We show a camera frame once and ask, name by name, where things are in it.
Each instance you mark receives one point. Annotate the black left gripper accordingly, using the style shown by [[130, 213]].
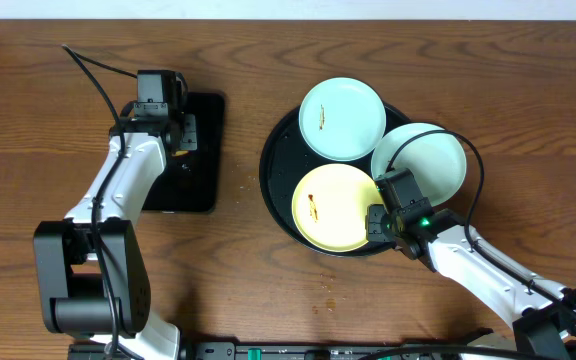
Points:
[[188, 133]]

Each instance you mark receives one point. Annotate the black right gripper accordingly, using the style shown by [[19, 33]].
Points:
[[373, 215]]

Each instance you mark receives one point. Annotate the green and yellow sponge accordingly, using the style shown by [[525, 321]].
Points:
[[179, 153]]

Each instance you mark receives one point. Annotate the yellow plate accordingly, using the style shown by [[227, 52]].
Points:
[[329, 206]]

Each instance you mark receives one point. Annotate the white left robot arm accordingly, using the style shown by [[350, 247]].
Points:
[[92, 278]]

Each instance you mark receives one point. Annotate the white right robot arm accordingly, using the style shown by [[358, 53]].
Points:
[[541, 312]]

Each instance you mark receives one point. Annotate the rectangular black tray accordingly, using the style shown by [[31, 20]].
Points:
[[189, 183]]

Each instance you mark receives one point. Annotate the round black tray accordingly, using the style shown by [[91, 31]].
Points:
[[286, 159]]

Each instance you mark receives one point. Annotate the light blue plate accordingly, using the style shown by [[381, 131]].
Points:
[[342, 119]]

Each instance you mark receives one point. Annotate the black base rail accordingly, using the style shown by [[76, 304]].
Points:
[[230, 351]]

